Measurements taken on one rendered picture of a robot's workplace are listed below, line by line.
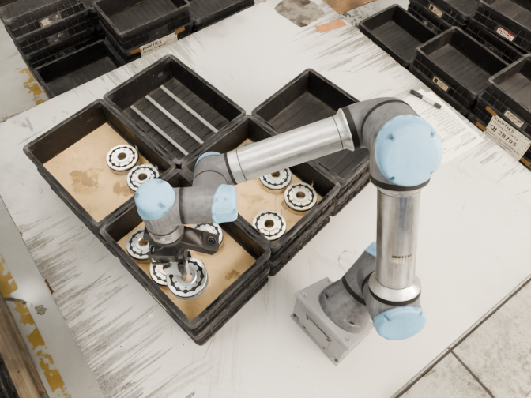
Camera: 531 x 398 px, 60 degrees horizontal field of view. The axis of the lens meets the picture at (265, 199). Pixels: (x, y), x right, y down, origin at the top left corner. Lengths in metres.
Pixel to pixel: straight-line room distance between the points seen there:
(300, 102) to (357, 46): 0.53
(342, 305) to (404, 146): 0.54
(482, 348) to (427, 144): 1.61
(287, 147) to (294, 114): 0.70
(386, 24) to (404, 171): 2.20
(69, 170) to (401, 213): 1.10
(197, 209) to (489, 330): 1.76
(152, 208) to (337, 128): 0.41
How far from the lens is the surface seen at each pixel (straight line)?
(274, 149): 0.99
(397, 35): 2.95
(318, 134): 0.99
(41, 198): 1.79
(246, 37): 2.16
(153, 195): 0.90
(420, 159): 0.88
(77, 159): 1.67
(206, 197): 0.90
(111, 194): 1.55
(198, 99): 1.74
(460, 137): 1.94
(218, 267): 1.37
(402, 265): 1.03
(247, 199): 1.47
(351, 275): 1.24
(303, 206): 1.43
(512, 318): 2.47
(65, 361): 2.30
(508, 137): 2.43
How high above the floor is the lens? 2.10
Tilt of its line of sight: 60 degrees down
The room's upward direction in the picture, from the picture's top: 2 degrees clockwise
